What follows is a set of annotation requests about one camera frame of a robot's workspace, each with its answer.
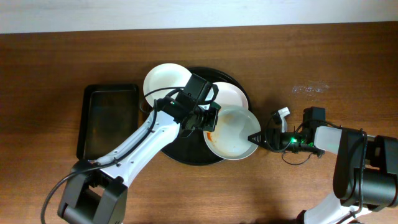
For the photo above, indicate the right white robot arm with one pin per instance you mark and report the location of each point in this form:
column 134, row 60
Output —
column 365, row 176

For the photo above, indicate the rectangular black tray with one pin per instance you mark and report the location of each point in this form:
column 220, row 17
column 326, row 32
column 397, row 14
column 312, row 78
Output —
column 109, row 116

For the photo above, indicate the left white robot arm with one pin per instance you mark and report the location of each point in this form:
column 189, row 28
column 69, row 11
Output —
column 97, row 192

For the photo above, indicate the light grey plate bottom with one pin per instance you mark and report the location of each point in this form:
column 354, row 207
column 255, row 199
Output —
column 229, row 140

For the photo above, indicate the pinkish white plate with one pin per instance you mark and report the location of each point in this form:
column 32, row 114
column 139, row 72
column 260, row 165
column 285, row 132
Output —
column 230, row 95

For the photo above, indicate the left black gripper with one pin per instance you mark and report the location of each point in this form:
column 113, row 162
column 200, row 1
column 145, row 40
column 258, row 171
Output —
column 212, row 119

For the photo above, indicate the round black serving tray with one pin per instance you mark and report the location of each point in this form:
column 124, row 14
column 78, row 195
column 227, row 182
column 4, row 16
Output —
column 192, row 150

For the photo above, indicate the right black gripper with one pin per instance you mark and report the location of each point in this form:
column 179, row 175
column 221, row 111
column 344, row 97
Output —
column 268, row 140

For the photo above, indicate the white plate top left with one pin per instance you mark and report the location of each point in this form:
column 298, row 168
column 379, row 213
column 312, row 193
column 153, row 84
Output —
column 166, row 75

